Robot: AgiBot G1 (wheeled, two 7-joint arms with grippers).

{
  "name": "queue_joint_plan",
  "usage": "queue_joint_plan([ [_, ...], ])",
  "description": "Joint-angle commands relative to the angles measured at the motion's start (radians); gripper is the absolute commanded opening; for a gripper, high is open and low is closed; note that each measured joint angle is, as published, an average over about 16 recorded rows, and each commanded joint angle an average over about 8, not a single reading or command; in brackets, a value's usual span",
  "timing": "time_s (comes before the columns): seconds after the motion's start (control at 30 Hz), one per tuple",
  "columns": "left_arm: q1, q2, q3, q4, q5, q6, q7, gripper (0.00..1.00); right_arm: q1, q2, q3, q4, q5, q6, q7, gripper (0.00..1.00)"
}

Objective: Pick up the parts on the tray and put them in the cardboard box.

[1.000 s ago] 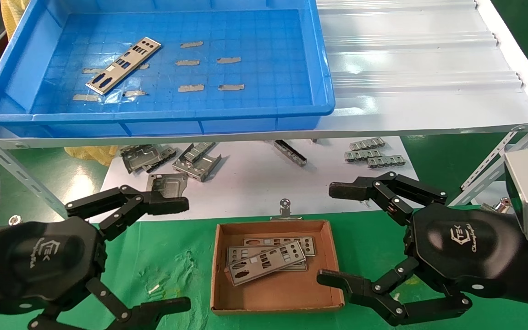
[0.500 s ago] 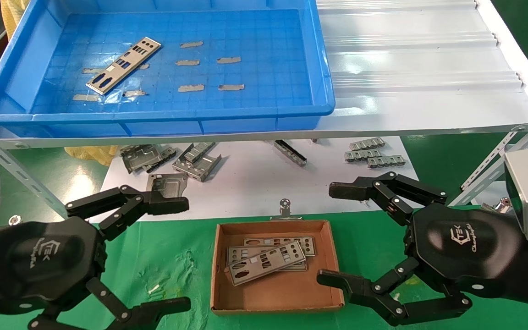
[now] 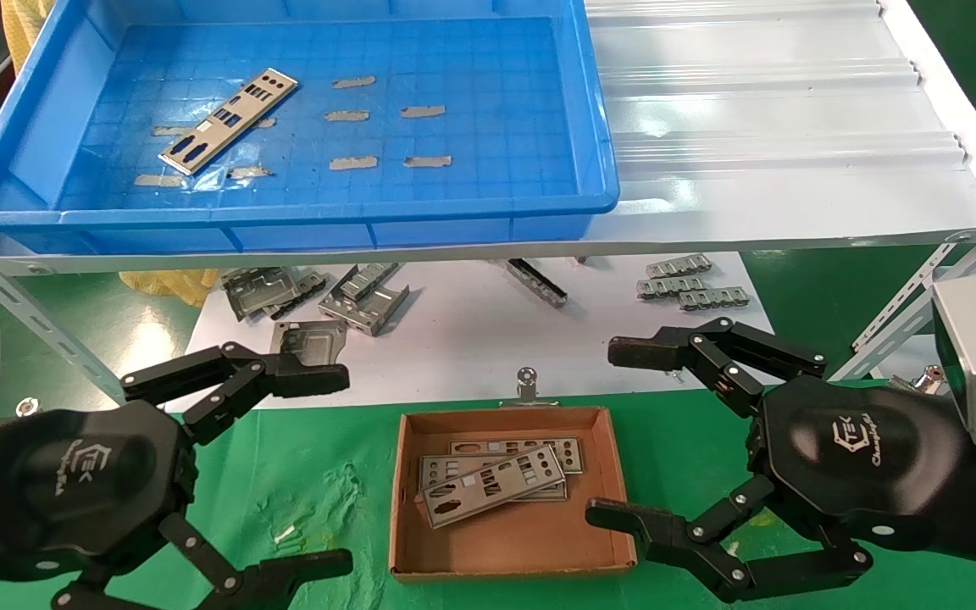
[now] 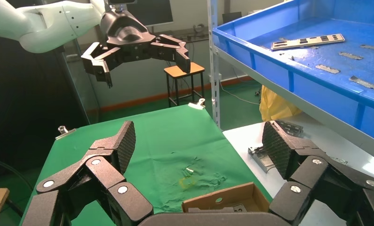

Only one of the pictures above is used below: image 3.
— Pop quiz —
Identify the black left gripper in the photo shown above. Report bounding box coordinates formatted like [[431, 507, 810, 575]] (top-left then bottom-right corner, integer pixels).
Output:
[[0, 341, 354, 610]]

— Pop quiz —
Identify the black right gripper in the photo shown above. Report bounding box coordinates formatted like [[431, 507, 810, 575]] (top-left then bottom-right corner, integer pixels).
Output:
[[585, 318, 976, 604]]

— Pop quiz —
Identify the silver IO shield plate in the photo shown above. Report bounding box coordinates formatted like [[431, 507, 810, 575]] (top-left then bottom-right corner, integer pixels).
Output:
[[158, 68, 299, 177], [418, 453, 569, 506], [450, 436, 585, 474], [414, 443, 568, 530]]

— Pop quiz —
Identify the brown cardboard box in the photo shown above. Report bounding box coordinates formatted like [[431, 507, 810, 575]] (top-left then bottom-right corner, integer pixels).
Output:
[[388, 405, 638, 584]]

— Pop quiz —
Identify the blue plastic tray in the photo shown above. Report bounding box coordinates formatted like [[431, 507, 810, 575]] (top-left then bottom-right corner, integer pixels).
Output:
[[0, 0, 621, 255]]

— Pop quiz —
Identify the green table cloth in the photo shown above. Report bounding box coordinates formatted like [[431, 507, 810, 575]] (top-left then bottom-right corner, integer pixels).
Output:
[[0, 385, 976, 610]]

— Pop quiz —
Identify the small notched metal strip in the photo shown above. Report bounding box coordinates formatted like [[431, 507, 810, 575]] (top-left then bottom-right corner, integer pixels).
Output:
[[679, 287, 751, 312], [646, 254, 713, 279], [636, 274, 707, 300]]

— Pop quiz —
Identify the long grey metal bar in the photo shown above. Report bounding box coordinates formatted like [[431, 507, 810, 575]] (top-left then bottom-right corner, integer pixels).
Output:
[[505, 258, 568, 308]]

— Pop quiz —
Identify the grey slotted angle brace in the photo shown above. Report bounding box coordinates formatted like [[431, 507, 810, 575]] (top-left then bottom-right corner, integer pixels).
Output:
[[827, 216, 976, 382]]

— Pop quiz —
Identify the white board sheet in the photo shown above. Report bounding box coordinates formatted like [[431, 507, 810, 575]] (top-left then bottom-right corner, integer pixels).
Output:
[[164, 252, 781, 414]]

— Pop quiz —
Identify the grey slotted angle leg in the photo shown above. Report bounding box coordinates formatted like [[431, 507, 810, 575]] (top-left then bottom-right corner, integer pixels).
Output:
[[0, 216, 125, 386]]

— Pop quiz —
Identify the white metal shelf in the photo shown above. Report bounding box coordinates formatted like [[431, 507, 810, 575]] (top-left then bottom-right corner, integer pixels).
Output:
[[0, 0, 976, 276]]

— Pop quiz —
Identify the grey sheet metal bracket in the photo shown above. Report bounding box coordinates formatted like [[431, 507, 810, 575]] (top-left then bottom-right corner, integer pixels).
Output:
[[270, 319, 347, 369], [221, 267, 302, 323], [340, 263, 400, 302], [263, 269, 328, 321], [319, 284, 411, 337]]

